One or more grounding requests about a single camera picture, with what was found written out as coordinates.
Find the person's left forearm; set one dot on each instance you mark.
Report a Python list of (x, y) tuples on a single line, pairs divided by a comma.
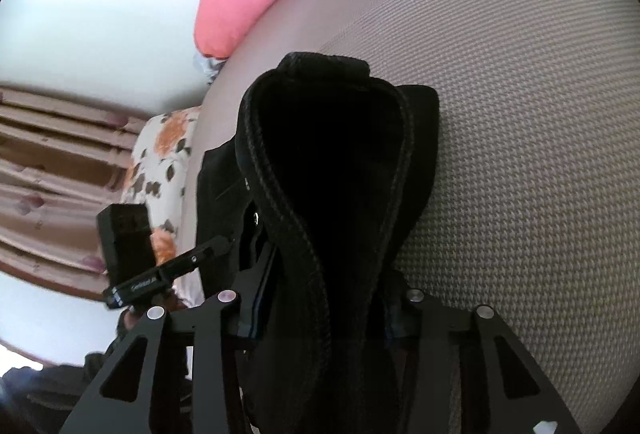
[(60, 389)]

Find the floral orange white cushion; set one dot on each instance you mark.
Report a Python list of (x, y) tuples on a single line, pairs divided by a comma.
[(165, 148)]

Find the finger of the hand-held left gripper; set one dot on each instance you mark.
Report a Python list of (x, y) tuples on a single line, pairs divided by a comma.
[(200, 259)]

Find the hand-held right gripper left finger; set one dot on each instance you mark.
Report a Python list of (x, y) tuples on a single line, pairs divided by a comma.
[(261, 309)]

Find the black pants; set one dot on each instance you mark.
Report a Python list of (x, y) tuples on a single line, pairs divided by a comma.
[(340, 174)]

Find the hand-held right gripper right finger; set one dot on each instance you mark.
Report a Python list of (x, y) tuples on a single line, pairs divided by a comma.
[(425, 329)]

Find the beige woven bed mat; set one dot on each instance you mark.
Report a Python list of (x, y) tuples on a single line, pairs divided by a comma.
[(500, 113)]

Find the brown striped curtain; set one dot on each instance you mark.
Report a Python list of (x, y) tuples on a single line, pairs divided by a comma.
[(50, 163)]

